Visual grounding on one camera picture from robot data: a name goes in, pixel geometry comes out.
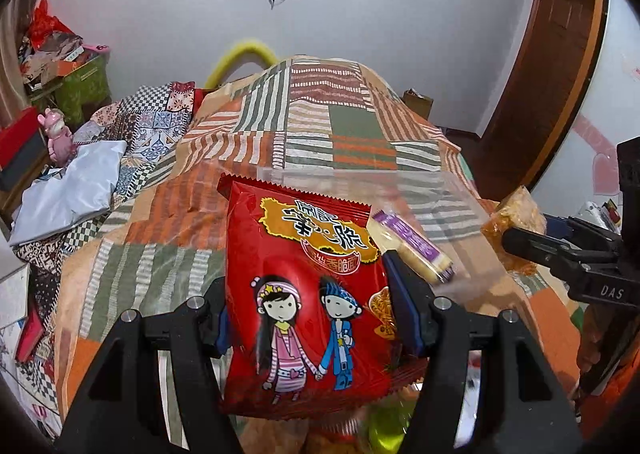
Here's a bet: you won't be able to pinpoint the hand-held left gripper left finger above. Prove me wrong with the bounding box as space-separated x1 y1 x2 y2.
52 277 246 454

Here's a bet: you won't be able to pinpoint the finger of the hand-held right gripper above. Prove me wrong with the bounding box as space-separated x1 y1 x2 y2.
501 227 603 282
542 214 626 247

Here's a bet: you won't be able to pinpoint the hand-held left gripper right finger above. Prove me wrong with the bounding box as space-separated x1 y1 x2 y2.
382 249 586 454

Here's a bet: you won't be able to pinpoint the orange noodle snack cake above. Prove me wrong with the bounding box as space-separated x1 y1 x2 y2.
481 185 548 275

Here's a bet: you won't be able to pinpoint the purple yellow snack bar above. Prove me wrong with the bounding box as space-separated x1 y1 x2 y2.
367 209 456 285

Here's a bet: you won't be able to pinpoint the red cartoon snack packet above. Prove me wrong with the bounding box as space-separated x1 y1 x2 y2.
217 174 431 422

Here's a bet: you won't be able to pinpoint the clear zip bag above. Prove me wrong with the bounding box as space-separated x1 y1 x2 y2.
257 167 496 295

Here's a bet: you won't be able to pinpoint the white door pink decals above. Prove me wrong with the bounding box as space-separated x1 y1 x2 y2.
530 0 640 235

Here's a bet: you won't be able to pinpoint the brown cardboard box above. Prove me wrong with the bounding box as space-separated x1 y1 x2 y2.
402 88 436 121

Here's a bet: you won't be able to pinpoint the striped patchwork blanket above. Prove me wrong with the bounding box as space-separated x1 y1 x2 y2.
52 54 583 440

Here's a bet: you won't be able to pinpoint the pale grey cloth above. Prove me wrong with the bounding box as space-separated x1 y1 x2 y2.
10 138 128 247

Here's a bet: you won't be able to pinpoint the checkered patchwork quilt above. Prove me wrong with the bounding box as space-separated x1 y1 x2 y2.
15 81 207 285

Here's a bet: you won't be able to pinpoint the pink toy figure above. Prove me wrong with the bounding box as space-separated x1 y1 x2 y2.
39 108 78 167

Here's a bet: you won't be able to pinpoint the red and black box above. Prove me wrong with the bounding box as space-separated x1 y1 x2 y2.
0 109 50 185

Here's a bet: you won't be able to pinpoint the yellow plush cushion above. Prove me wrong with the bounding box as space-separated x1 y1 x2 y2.
205 38 278 89

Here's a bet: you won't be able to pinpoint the green patterned box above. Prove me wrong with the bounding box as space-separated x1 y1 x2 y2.
27 54 111 127

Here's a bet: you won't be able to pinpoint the striped curtain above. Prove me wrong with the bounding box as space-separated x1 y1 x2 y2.
0 0 57 121

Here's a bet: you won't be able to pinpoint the red plastic bag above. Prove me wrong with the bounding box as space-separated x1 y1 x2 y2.
27 0 76 49

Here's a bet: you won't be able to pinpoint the brown wooden door frame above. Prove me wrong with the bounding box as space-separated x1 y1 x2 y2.
477 0 610 192

